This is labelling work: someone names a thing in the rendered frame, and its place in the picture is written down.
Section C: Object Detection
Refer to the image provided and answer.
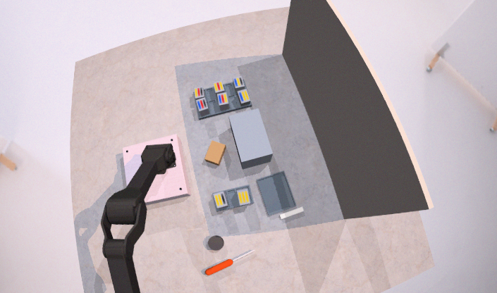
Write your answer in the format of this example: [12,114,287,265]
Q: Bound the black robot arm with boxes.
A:
[101,143,176,293]

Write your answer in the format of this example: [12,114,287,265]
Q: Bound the orange-handled screwdriver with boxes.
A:
[205,250,254,275]

